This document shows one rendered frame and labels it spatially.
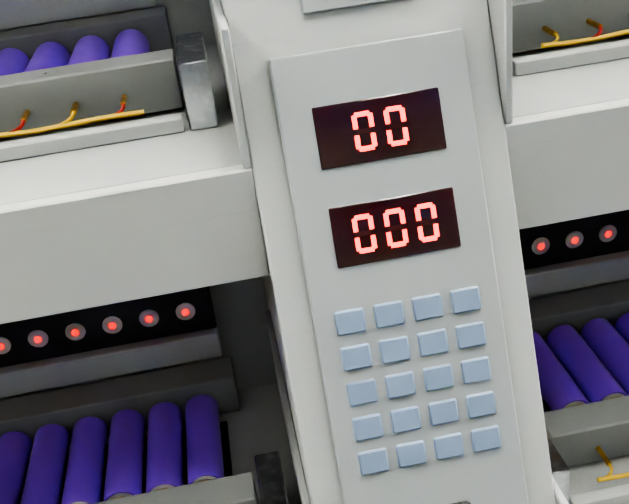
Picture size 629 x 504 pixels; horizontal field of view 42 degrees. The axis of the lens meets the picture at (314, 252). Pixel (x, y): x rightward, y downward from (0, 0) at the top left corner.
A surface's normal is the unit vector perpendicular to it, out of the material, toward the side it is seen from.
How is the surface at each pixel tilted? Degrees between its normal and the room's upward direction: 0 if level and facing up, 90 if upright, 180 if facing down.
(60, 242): 111
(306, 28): 90
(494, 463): 90
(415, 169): 90
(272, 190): 90
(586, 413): 21
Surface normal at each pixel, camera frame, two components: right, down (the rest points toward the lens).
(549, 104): -0.12, -0.87
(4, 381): 0.15, 0.46
